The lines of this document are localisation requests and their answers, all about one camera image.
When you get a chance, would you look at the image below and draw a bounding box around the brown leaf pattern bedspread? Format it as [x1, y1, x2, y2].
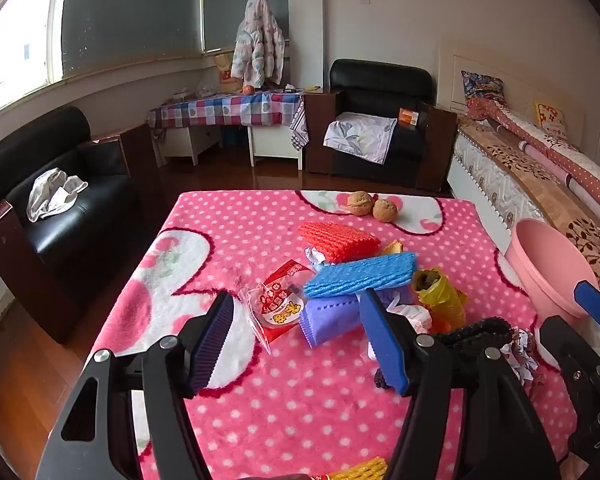
[457, 117, 600, 306]

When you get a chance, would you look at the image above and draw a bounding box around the printed paper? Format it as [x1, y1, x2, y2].
[502, 326, 546, 396]

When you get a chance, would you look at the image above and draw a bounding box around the brown walnut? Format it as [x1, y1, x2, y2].
[346, 191, 372, 217]
[372, 199, 399, 222]

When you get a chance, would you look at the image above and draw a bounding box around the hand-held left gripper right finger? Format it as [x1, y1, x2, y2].
[359, 287, 563, 480]

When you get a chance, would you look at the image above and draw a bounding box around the pink polka dot blanket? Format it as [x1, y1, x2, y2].
[82, 189, 600, 480]

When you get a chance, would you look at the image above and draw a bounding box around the pink plastic bin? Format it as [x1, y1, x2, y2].
[504, 218, 600, 322]

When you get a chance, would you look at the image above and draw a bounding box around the cartoon print pillow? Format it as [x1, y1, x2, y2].
[461, 70, 506, 106]

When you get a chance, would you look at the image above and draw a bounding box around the plaid tablecloth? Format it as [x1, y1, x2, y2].
[146, 91, 306, 133]

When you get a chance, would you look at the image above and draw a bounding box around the floral grey cloth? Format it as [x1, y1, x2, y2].
[322, 110, 398, 166]

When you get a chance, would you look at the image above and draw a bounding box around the yellow foam fruit net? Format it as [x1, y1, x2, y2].
[325, 456, 390, 480]

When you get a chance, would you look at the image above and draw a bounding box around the narrow grey roller blind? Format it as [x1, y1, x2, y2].
[200, 0, 291, 53]

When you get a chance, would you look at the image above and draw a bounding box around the red dotted folded quilt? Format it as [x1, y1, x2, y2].
[467, 97, 600, 221]

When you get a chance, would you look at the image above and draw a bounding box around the red foam fruit net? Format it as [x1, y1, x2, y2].
[298, 221, 382, 264]

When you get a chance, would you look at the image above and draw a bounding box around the grey patterned towel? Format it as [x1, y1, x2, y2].
[289, 95, 311, 151]

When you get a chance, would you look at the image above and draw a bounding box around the yellow flower pillow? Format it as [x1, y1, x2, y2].
[534, 102, 568, 128]

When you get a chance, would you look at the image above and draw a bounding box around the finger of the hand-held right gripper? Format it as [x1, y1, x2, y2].
[574, 281, 600, 333]
[539, 315, 600, 411]

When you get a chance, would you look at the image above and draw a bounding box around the black armchair with floral cloth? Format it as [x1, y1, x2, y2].
[304, 58, 458, 193]

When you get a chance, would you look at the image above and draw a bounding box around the red white snack wrapper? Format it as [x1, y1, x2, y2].
[239, 259, 313, 356]

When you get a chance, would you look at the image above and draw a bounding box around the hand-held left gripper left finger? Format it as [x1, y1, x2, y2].
[35, 290, 236, 480]

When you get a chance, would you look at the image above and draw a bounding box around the yellow red paper bag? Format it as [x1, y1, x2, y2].
[211, 51, 243, 95]

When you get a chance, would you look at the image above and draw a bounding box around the white bed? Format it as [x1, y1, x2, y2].
[445, 52, 600, 321]

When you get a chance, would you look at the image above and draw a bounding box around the purple foam fruit net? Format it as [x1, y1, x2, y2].
[298, 287, 416, 348]

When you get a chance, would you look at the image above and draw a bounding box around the white headboard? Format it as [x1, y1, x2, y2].
[450, 52, 600, 126]

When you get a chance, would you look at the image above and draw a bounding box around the white crumpled cloth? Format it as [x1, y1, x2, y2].
[26, 167, 89, 223]

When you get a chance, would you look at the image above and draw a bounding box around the wide grey roller blind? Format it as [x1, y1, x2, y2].
[60, 0, 203, 81]

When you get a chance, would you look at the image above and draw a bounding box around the blue foam fruit net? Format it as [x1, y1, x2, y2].
[302, 252, 418, 300]

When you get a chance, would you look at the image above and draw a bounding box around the white paper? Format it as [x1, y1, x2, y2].
[386, 301, 433, 335]

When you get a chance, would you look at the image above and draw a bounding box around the white drawer cabinet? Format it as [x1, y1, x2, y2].
[152, 125, 222, 167]

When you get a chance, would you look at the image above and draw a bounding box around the hanging patterned puffer jacket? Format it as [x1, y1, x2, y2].
[230, 0, 287, 90]

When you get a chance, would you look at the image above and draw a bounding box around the white desk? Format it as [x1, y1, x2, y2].
[247, 122, 303, 171]

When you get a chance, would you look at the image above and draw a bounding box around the yellow plastic bag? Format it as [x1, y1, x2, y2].
[411, 266, 468, 333]

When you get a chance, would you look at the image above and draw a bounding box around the black armchair with white cloth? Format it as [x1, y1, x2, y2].
[0, 105, 148, 346]

